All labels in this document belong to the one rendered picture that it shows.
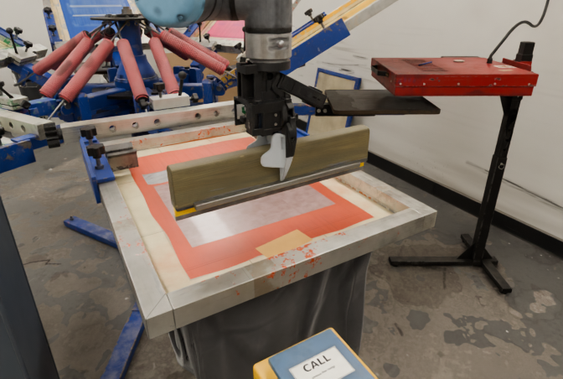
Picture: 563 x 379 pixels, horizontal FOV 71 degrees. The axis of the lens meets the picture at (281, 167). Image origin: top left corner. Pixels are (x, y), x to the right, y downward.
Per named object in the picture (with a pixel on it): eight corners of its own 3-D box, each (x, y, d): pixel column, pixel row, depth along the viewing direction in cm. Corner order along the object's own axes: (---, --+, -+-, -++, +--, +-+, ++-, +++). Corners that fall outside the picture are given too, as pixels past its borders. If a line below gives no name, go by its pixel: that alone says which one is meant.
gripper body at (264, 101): (234, 128, 70) (230, 59, 65) (276, 122, 74) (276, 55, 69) (253, 141, 64) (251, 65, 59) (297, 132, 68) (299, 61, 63)
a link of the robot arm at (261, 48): (277, 29, 67) (303, 33, 61) (277, 56, 69) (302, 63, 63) (237, 31, 64) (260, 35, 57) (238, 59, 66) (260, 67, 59)
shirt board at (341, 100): (410, 104, 205) (412, 89, 202) (439, 128, 168) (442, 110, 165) (155, 105, 205) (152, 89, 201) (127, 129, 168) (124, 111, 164)
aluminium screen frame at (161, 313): (434, 226, 82) (437, 210, 80) (148, 340, 55) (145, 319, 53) (260, 126, 144) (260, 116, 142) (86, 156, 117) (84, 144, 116)
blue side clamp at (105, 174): (119, 199, 95) (114, 173, 92) (96, 204, 93) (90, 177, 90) (101, 158, 119) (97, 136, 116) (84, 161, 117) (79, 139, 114)
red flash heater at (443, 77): (487, 78, 202) (492, 54, 198) (541, 100, 160) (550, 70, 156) (369, 78, 202) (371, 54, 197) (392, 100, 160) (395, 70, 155)
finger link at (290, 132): (276, 154, 71) (272, 106, 68) (284, 153, 71) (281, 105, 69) (289, 159, 67) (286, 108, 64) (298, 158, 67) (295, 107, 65)
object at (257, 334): (364, 359, 103) (381, 217, 85) (199, 450, 82) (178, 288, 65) (357, 350, 105) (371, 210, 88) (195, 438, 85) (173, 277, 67)
